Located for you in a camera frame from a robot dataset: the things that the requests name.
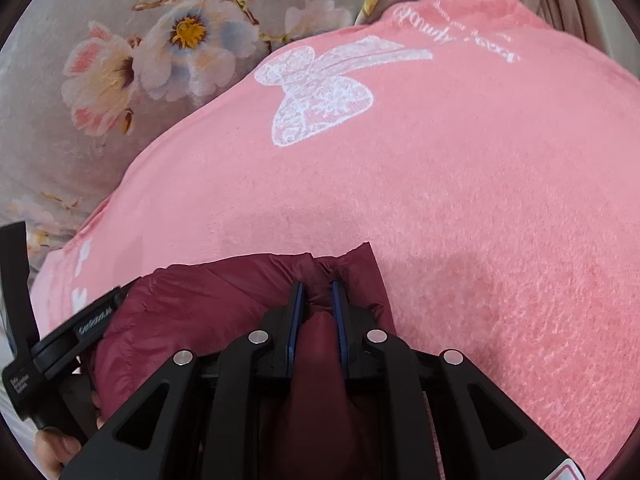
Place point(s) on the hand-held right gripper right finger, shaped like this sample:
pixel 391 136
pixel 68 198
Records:
pixel 340 322

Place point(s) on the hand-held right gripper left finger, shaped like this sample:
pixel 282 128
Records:
pixel 295 322

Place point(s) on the maroon puffer jacket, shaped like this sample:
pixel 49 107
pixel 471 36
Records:
pixel 200 300

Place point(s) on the person's left hand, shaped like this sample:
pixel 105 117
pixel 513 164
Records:
pixel 57 452

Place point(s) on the pink fleece blanket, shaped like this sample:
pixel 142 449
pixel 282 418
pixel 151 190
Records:
pixel 450 185

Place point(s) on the grey floral bedsheet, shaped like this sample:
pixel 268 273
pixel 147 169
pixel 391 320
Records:
pixel 75 160

